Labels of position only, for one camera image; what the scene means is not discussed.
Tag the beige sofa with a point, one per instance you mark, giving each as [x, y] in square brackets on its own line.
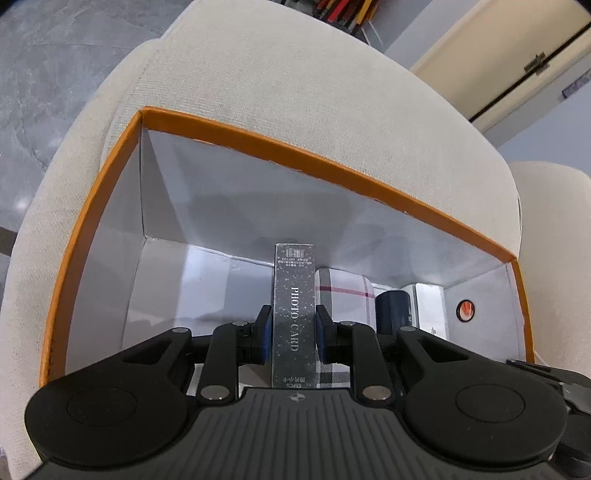
[300, 69]

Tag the long white box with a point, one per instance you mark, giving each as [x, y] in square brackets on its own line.
[429, 309]

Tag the cream door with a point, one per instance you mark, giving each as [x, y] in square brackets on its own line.
[498, 50]

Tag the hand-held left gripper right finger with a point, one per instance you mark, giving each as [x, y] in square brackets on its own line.
[323, 334]

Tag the plaid case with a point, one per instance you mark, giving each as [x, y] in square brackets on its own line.
[344, 295]

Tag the dark shampoo bottle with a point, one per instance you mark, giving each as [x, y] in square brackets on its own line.
[392, 309]

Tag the orange cardboard box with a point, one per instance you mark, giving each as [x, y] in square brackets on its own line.
[258, 207]

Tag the purple door sticker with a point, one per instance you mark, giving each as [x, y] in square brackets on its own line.
[573, 90]

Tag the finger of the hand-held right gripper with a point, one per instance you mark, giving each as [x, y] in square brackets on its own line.
[535, 369]

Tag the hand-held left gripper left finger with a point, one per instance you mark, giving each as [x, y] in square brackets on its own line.
[264, 334]

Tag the dark photo card box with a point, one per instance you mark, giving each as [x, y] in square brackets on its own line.
[293, 286]

